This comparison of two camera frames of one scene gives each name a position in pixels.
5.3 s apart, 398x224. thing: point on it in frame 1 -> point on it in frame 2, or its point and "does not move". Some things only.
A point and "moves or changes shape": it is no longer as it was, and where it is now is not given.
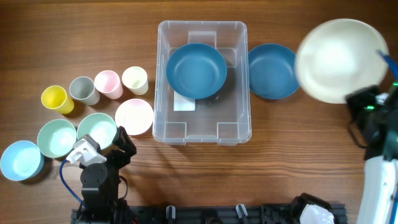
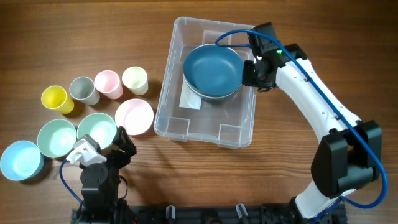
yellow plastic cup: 55,97 does not move
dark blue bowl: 196,71 moves or changes shape
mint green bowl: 99,127 does not move
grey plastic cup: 83,89 does not move
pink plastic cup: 107,83 does not move
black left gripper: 127,145 does not move
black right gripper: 358,93 -> 249,79
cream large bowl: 337,57 -> 229,97
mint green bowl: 56,137 does not move
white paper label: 182,104 -> 188,99
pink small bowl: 135,116 does not move
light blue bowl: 21,160 does not move
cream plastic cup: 135,78 does not move
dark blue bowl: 272,71 moves or changes shape
